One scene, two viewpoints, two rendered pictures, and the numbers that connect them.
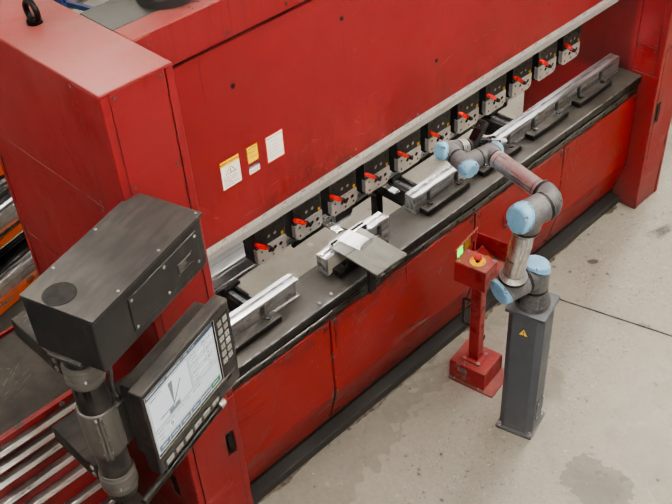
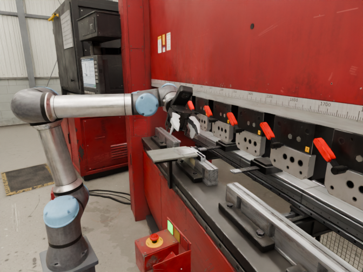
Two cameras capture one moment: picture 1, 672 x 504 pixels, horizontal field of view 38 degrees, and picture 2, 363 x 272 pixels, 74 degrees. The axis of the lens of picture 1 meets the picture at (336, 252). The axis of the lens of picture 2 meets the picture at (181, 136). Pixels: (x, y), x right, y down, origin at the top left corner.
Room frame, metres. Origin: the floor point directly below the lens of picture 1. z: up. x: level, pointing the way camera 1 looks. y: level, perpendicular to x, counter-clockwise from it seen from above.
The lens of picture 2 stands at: (3.63, -1.39, 1.48)
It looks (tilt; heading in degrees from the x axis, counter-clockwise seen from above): 15 degrees down; 111
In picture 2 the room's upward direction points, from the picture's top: straight up
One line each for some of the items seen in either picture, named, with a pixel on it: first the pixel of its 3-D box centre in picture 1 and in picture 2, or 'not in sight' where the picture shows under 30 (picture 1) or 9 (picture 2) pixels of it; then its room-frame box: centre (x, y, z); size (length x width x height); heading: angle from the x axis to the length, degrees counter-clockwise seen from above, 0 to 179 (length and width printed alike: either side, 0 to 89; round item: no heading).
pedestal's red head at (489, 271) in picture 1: (480, 259); (161, 253); (3.26, -0.65, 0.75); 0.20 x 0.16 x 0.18; 141
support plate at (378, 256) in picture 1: (368, 251); (171, 153); (3.08, -0.14, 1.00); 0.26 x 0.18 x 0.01; 42
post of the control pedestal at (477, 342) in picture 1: (477, 317); not in sight; (3.26, -0.65, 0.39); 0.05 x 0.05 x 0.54; 51
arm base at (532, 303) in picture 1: (533, 293); (66, 245); (2.94, -0.82, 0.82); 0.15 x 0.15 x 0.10
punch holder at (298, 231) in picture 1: (301, 213); not in sight; (3.04, 0.13, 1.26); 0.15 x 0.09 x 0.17; 132
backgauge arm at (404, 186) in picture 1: (375, 175); (319, 216); (3.88, -0.22, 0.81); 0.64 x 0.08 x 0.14; 42
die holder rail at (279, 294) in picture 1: (249, 315); (166, 138); (2.82, 0.37, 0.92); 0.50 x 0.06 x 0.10; 132
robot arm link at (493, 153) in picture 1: (522, 177); (85, 106); (3.04, -0.75, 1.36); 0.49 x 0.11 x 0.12; 30
